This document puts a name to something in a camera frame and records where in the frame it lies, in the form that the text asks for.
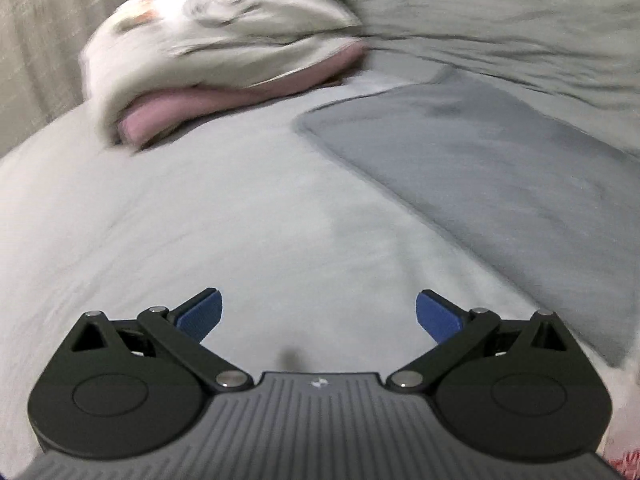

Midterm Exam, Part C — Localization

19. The white grey pillow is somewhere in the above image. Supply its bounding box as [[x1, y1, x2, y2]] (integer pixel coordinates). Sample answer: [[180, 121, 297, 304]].
[[80, 0, 361, 139]]

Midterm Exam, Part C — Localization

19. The grey quilted blanket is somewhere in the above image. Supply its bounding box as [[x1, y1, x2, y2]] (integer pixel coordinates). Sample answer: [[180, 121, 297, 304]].
[[352, 0, 639, 154]]

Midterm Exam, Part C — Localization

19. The grey curtain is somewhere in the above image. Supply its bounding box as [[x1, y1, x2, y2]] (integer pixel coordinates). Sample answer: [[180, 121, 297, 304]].
[[1, 0, 127, 155]]

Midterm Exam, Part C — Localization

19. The pink pillow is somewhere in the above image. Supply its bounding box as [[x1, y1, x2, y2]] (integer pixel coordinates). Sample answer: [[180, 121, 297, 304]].
[[116, 39, 368, 148]]

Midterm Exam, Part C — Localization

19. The dark grey fleece blanket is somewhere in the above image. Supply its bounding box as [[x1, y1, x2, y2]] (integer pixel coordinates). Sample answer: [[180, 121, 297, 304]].
[[297, 70, 639, 366]]

